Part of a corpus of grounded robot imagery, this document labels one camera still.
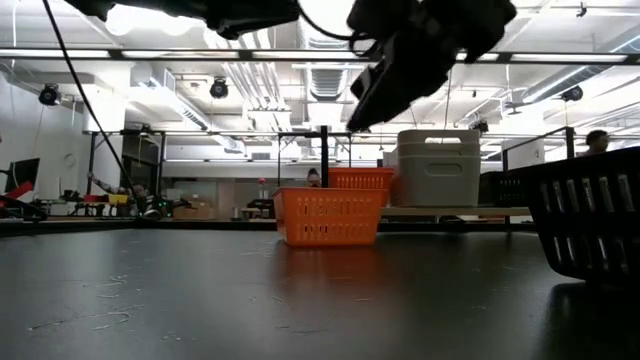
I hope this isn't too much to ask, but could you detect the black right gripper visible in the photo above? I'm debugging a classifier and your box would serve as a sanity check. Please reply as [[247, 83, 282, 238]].
[[346, 0, 452, 134]]

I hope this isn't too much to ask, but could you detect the orange slotted plastic basket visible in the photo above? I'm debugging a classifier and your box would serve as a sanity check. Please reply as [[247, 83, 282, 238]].
[[271, 186, 387, 248], [327, 166, 401, 208]]

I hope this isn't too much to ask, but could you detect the black ceiling spot lamp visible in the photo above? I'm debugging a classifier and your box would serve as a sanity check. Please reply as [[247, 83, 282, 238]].
[[560, 84, 585, 103], [208, 75, 230, 100], [38, 83, 64, 107]]

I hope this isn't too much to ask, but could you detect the black computer monitor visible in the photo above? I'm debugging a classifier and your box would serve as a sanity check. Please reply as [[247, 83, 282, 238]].
[[3, 157, 41, 194]]

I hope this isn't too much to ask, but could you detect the silver ribbed ventilation duct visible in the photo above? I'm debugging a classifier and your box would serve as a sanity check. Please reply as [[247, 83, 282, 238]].
[[297, 19, 367, 104]]

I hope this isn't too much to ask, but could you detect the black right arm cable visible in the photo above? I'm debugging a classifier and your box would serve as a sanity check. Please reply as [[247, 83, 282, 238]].
[[295, 2, 359, 44]]

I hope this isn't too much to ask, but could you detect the black hanging cable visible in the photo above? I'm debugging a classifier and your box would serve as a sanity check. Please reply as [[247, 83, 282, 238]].
[[41, 0, 139, 201]]

